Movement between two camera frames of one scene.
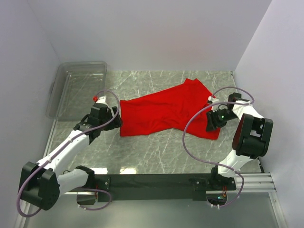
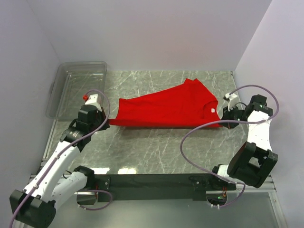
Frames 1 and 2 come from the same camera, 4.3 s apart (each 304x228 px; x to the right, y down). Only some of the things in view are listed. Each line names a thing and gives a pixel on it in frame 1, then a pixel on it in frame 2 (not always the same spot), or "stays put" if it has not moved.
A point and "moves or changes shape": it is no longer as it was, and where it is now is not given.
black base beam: x=108 y=186 stays put
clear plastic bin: x=76 y=86 stays put
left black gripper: x=116 y=122 -> x=101 y=113
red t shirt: x=168 y=110 moves or changes shape
